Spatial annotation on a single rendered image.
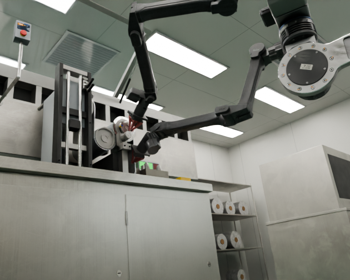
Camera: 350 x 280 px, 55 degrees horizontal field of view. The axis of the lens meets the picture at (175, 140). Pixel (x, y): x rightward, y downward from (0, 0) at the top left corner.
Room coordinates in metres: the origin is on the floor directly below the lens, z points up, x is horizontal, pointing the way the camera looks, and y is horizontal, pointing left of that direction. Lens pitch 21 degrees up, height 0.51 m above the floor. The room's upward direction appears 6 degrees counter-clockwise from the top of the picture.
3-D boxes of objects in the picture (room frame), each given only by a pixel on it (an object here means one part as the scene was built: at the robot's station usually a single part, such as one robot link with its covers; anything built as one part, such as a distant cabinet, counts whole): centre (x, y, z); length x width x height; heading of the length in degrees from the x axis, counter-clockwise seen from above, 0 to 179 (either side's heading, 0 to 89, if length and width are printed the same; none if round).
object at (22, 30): (1.30, 0.68, 1.66); 0.07 x 0.07 x 0.10; 38
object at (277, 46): (1.38, -0.55, 1.45); 0.09 x 0.08 x 0.12; 153
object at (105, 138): (1.67, 0.44, 1.17); 0.26 x 0.12 x 0.12; 44
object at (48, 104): (1.54, 0.62, 1.17); 0.34 x 0.05 x 0.54; 44
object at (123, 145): (1.61, 0.27, 1.05); 0.06 x 0.05 x 0.31; 44
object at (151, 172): (1.90, 0.25, 1.00); 0.40 x 0.16 x 0.06; 44
